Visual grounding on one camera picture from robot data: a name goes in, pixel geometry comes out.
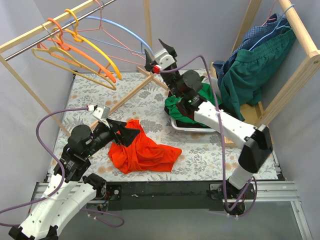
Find teal green shorts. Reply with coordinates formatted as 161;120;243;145
218;27;296;121

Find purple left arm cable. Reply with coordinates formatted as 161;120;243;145
0;106;91;227

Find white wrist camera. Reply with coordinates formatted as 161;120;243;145
152;48;176;74
87;104;111;127

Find light blue wire hanger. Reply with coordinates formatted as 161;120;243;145
249;4;295;51

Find metal hanging rod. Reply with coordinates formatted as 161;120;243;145
0;0;116;61

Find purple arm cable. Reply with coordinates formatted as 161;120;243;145
159;54;258;218
0;106;91;227

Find white plastic basket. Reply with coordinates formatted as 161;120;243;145
170;117;216;134

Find dark yellow plastic hanger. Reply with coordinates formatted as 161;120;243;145
64;9;122;80

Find green t shirt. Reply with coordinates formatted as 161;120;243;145
176;82;216;121

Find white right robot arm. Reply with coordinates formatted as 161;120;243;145
144;42;273;199

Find wooden clothes rack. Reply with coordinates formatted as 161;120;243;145
209;0;320;148
0;0;168;137

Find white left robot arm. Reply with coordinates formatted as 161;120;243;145
8;119;140;240

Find black t shirt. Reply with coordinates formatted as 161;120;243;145
164;92;208;128

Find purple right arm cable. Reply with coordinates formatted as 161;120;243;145
159;54;258;218

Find pink wire hanger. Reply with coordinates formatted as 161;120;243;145
261;0;277;27

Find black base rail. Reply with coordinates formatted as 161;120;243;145
99;178;253;212

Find floral table cloth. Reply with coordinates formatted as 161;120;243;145
49;69;279;183

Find orange plastic hanger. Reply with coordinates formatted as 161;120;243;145
31;18;118;91

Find wooden clothes rack right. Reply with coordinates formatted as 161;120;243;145
209;0;320;148

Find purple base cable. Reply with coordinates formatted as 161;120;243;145
82;208;125;228

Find blue checkered shorts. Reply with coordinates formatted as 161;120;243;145
212;13;291;87

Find orange t shirt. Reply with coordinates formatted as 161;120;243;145
108;119;182;174

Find wooden clothes rack left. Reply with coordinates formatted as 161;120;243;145
0;0;168;137

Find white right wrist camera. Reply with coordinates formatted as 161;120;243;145
152;48;176;74

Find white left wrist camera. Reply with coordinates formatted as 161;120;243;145
87;104;111;127

